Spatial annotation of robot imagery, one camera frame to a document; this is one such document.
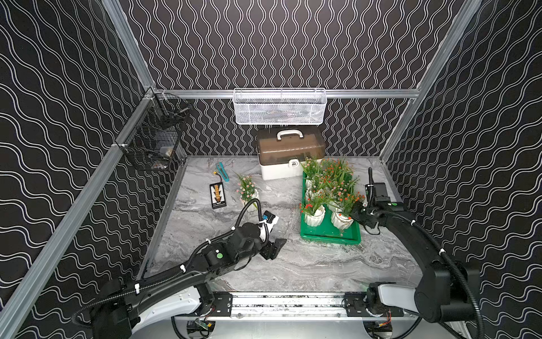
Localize orange flower pot tray front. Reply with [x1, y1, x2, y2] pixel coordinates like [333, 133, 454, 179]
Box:
[330, 193, 366, 232]

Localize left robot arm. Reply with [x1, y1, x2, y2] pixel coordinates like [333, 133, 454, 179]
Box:
[71, 199, 287, 338]

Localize pink flower pot front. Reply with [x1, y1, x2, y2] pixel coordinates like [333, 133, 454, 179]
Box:
[301, 155, 323, 189]

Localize green plastic tray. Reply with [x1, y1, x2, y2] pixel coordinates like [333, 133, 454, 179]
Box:
[300, 174, 361, 245]

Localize black picture card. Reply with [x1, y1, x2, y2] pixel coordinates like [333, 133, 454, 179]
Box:
[210, 182, 227, 210]

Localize pink flower pot back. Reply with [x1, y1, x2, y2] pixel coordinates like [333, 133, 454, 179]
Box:
[237, 174, 259, 206]

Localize red flower pot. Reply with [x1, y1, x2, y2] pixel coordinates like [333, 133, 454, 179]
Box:
[300, 195, 327, 227]

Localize green plant pot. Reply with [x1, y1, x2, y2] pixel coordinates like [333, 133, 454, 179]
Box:
[305, 176, 330, 203]

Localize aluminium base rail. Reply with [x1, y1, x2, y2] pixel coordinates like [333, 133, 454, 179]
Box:
[120, 291, 458, 321]

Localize pink flower pot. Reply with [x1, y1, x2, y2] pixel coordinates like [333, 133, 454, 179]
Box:
[301, 155, 323, 189]
[237, 174, 259, 206]

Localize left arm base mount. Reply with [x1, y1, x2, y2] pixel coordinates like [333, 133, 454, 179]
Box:
[174, 292, 234, 318]

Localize brown lidded storage box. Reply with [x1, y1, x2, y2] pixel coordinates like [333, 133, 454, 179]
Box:
[256, 126, 326, 181]

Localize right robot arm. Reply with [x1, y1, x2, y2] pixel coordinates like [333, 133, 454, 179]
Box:
[352, 169, 485, 338]

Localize teal handled tool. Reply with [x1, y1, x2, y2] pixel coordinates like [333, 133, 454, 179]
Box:
[215, 162, 230, 182]

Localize black wire wall basket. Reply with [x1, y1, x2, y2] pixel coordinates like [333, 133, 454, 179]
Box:
[121, 93, 193, 172]

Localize orange flower pot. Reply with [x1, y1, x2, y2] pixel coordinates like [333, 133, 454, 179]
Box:
[322, 159, 354, 186]

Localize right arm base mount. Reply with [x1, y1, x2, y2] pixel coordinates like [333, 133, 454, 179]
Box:
[342, 292, 405, 318]

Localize green grass pot back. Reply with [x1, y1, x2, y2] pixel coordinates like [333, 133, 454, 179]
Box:
[327, 180, 365, 214]

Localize white mesh wall basket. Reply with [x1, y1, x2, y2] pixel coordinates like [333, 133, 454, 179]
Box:
[232, 88, 327, 126]

